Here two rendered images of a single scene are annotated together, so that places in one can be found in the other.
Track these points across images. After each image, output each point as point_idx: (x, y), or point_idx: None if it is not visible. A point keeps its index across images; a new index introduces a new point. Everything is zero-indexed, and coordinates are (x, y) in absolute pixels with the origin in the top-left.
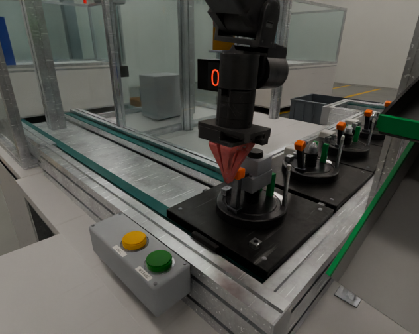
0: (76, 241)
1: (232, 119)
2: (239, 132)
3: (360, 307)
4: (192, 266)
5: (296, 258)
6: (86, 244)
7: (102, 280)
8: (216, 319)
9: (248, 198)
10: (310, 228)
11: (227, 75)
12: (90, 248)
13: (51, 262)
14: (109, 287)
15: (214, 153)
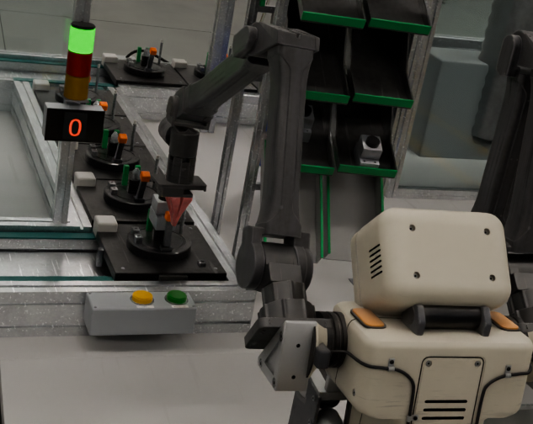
0: (30, 354)
1: (190, 177)
2: (200, 186)
3: None
4: (189, 292)
5: (221, 262)
6: (43, 351)
7: (109, 355)
8: (207, 324)
9: (162, 236)
10: (205, 242)
11: (189, 150)
12: (54, 351)
13: (51, 372)
14: (122, 355)
15: (174, 205)
